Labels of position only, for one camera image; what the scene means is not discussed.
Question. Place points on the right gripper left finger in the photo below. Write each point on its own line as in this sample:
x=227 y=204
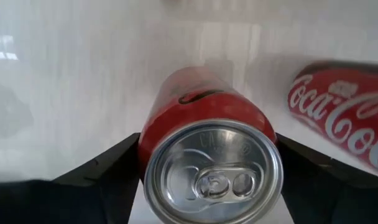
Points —
x=83 y=202

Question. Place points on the red Coca-Cola can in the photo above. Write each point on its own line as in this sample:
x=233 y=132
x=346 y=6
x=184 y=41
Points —
x=338 y=102

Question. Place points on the white table mat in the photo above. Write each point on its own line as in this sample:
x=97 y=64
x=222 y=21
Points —
x=83 y=93

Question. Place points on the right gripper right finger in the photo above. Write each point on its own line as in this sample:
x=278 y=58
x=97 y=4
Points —
x=332 y=199

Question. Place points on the red can with black script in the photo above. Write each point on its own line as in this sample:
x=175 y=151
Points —
x=207 y=109

